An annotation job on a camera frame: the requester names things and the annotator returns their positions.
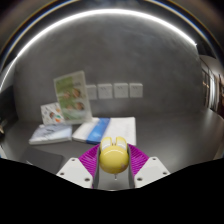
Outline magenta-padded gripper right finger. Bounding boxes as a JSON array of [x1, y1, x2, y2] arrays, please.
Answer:
[[127, 143, 172, 189]]

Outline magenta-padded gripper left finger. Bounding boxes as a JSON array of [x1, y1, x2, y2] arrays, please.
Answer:
[[55, 143, 101, 190]]

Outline yellow computer mouse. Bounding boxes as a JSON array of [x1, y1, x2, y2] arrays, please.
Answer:
[[98, 135, 130, 181]]

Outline white book with blue band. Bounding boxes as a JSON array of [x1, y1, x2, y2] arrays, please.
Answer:
[[71, 116, 137, 147]]

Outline grey-blue thin booklet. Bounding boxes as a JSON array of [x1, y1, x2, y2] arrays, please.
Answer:
[[28, 123, 73, 146]]

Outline white card with colourful stickers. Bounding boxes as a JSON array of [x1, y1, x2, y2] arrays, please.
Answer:
[[40, 101, 65, 126]]

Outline green leaflet in clear stand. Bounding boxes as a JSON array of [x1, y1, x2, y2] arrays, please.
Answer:
[[53, 70, 93, 126]]

